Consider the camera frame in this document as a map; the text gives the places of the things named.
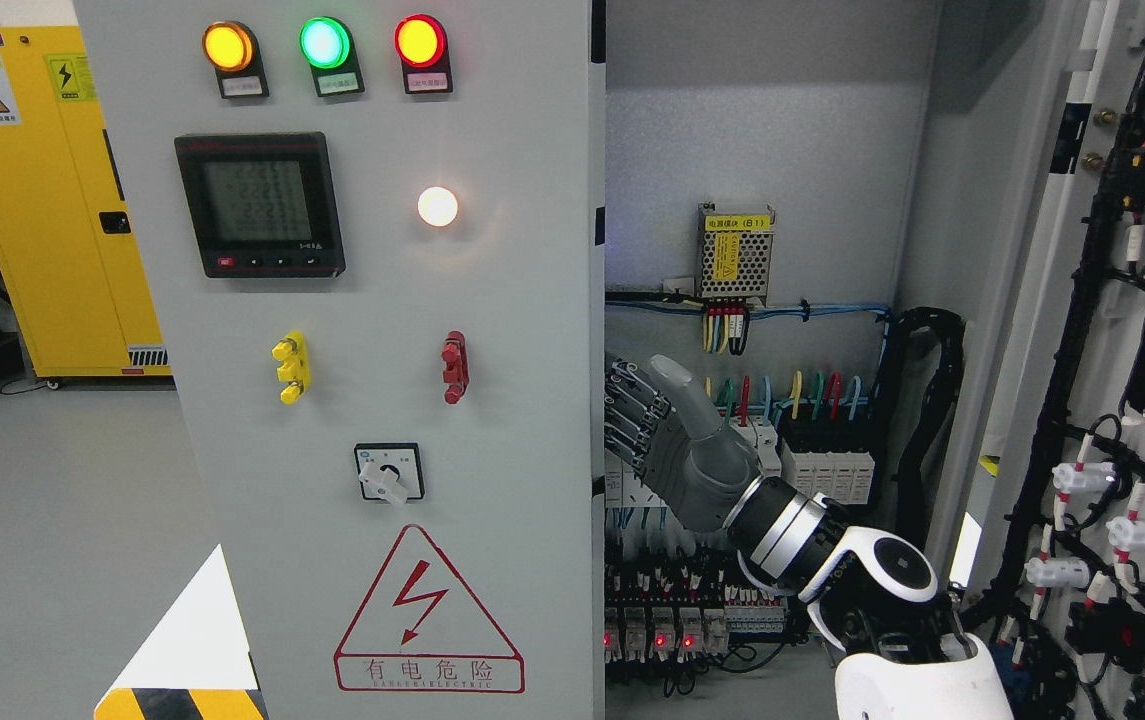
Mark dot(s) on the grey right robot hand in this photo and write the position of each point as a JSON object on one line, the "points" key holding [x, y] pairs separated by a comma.
{"points": [[659, 420]]}

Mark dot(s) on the grey cabinet door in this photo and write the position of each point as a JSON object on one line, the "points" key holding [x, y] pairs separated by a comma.
{"points": [[1057, 590], [508, 470]]}

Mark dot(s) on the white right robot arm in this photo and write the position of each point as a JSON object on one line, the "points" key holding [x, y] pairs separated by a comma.
{"points": [[875, 598]]}

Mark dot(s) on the red indicator lamp left door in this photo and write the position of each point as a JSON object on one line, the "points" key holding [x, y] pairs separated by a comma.
{"points": [[422, 47]]}

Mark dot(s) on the green indicator lamp left door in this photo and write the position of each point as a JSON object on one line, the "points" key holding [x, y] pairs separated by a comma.
{"points": [[328, 47]]}

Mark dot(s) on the yellow indicator lamp left door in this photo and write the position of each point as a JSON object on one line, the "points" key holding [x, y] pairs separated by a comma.
{"points": [[232, 49]]}

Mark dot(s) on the white socket breaker row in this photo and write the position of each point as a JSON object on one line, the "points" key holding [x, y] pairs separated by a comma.
{"points": [[623, 489]]}

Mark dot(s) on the black surge protector block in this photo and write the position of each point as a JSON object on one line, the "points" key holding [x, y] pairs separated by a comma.
{"points": [[828, 456]]}

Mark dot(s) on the metal mesh power supply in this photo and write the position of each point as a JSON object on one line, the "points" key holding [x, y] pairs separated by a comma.
{"points": [[735, 249]]}

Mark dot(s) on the relay terminal row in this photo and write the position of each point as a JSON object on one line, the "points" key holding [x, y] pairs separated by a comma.
{"points": [[671, 609]]}

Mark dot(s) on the white indicator lamp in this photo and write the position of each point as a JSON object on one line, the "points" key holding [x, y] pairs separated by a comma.
{"points": [[438, 206]]}

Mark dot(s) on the red electric hazard sticker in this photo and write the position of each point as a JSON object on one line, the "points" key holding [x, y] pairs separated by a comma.
{"points": [[421, 629]]}

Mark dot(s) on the black digital power meter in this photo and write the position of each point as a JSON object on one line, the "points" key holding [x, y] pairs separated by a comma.
{"points": [[262, 205]]}

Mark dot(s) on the yellow safety cabinet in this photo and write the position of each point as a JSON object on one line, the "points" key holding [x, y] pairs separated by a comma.
{"points": [[68, 257]]}

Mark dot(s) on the red terminal post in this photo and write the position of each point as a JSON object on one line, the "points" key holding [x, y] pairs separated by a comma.
{"points": [[456, 374]]}

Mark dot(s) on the rotary selector switch left door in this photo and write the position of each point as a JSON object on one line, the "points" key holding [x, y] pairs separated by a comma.
{"points": [[390, 472]]}

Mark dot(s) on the yellow terminal post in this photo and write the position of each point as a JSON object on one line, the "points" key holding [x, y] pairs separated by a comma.
{"points": [[294, 369]]}

